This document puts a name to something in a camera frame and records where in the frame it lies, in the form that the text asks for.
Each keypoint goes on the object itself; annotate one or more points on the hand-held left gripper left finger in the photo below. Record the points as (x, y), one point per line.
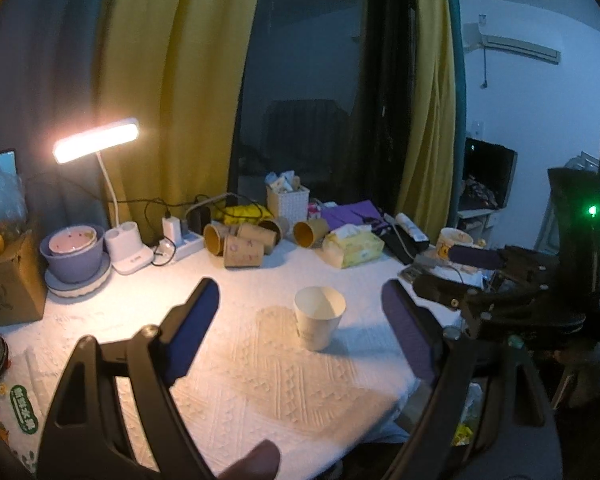
(192, 332)

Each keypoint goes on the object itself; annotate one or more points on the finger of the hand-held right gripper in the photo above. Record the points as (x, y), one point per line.
(437, 290)
(475, 257)

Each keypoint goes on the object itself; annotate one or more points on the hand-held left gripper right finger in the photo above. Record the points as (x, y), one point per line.
(405, 330)

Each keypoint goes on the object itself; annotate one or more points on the white paper cup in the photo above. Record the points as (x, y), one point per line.
(317, 322)

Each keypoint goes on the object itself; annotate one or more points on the brown paper cup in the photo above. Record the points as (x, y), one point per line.
(275, 225)
(245, 252)
(213, 240)
(310, 232)
(257, 235)

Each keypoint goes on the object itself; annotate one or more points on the person's left hand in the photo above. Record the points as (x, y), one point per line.
(252, 462)

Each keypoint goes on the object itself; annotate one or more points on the white mug yellow print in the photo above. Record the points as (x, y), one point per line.
(452, 247)

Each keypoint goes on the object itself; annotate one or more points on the white cabinet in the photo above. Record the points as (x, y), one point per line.
(475, 225)

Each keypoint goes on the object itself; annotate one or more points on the black flat box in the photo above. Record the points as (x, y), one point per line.
(405, 247)

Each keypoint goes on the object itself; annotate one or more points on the white tube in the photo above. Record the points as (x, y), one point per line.
(411, 226)

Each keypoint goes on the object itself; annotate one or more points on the white textured tablecloth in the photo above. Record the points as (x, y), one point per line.
(260, 375)

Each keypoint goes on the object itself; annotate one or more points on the white power strip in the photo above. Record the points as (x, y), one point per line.
(185, 247)

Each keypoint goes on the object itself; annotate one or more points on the black monitor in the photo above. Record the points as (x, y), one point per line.
(490, 170)

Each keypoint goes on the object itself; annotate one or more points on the yellow tissue pack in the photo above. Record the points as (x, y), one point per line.
(355, 247)

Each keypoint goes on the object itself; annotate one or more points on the white charger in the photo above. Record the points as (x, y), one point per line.
(171, 229)

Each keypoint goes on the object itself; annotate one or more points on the white desk lamp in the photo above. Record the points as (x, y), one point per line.
(122, 250)

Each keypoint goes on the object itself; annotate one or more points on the purple cloth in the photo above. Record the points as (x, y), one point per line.
(352, 215)

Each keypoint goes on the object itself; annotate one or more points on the black power adapter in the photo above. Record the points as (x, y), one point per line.
(199, 219)

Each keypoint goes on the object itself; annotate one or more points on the purple plate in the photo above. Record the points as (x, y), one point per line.
(77, 287)

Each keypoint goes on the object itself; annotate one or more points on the yellow cloth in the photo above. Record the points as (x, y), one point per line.
(237, 212)

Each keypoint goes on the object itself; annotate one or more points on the purple bowl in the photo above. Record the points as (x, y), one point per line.
(75, 265)

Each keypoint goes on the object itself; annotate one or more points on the pink dotted bowl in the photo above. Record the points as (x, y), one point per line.
(72, 241)

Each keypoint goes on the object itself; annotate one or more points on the white woven basket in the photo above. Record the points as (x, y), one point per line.
(287, 205)

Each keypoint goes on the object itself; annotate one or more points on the yellow curtain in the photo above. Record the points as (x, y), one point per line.
(175, 100)
(427, 105)

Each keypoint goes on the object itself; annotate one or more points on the cardboard box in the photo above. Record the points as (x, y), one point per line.
(10, 285)

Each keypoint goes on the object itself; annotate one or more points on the green label packet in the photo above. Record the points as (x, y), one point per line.
(10, 420)

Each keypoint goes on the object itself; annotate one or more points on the white air conditioner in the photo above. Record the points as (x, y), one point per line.
(522, 47)

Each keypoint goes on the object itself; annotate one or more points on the clear plastic bag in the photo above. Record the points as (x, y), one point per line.
(0, 200)

